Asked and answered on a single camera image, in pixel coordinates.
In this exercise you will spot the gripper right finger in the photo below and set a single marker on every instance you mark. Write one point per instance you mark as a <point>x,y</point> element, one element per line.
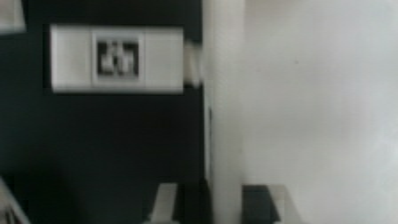
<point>268,205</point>

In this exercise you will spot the white square tabletop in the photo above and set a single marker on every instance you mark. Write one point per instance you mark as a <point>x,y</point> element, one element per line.
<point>303,86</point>

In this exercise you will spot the white U-shaped fence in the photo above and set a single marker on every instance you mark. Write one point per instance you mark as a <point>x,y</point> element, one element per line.
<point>12,17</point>

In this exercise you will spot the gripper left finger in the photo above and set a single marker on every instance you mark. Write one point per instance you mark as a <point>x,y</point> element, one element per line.
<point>177,204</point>

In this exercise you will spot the white leg with marker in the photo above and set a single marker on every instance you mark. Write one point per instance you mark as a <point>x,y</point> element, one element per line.
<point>122,59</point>

